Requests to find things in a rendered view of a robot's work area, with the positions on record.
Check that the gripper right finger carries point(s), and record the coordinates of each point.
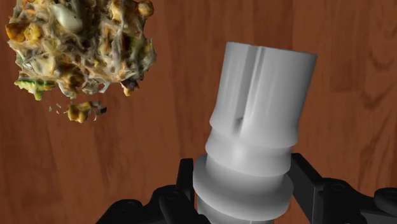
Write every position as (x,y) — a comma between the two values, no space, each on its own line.
(328,198)

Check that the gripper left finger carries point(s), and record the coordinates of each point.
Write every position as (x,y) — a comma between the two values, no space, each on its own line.
(173,201)

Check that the white ribbed cylinder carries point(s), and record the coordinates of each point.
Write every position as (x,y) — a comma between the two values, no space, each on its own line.
(254,133)

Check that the small yellow food crumb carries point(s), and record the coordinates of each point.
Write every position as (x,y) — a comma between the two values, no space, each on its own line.
(81,111)

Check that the pile of mixed food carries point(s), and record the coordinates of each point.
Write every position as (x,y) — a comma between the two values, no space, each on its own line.
(77,46)

